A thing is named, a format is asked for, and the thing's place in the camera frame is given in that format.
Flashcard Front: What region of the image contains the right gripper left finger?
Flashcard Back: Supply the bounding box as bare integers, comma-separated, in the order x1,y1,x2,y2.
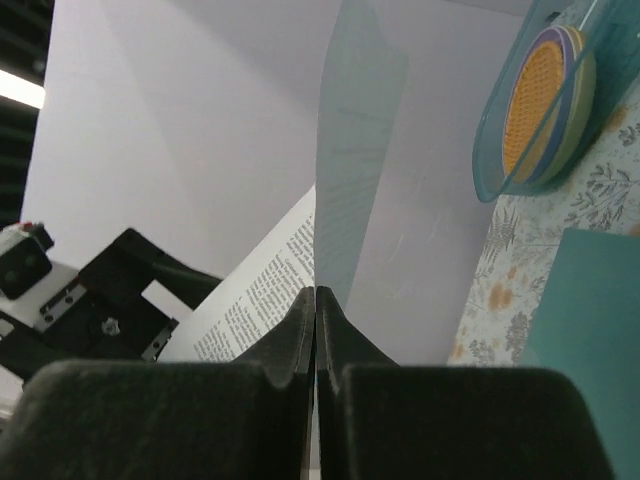
1,287,315,479

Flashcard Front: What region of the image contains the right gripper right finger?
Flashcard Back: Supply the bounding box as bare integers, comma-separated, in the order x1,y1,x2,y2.
316,287,614,479

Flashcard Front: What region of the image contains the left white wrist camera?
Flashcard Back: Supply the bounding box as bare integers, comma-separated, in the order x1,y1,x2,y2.
1,222,78,332

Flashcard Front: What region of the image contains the printed paper sheet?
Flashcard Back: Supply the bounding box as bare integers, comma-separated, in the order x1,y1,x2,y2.
158,189,316,362

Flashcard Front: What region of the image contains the orange woven coaster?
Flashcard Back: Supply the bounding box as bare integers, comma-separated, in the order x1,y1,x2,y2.
502,39,564,184

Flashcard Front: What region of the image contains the teal transparent plastic container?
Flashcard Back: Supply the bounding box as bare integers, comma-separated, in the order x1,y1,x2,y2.
472,1,639,203

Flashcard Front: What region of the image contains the teal plastic folder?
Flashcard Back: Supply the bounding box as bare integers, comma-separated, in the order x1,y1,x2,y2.
314,1,409,307

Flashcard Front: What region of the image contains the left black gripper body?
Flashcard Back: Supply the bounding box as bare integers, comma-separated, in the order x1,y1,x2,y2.
1,228,221,375

